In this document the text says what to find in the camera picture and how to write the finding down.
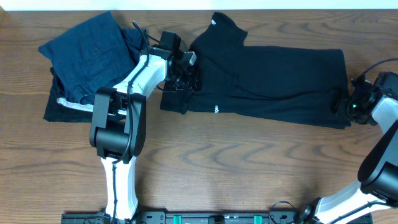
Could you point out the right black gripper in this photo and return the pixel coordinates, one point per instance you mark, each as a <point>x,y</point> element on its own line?
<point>343,106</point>

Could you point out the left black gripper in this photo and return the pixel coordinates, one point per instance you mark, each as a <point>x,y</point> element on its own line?
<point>189,80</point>

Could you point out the black polo shirt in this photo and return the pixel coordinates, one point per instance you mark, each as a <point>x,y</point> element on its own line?
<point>286,84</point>

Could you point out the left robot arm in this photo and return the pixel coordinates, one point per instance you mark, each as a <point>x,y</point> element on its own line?
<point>118,125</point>

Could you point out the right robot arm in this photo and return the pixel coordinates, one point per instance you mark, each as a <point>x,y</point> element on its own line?
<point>376,185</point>

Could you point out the folded dark blue shorts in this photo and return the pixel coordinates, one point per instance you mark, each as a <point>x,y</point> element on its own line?
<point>96,53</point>

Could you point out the folded black garment white stripe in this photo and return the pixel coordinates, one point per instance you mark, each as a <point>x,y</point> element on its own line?
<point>58,109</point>

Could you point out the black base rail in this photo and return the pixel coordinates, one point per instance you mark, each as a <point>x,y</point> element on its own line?
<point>183,218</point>

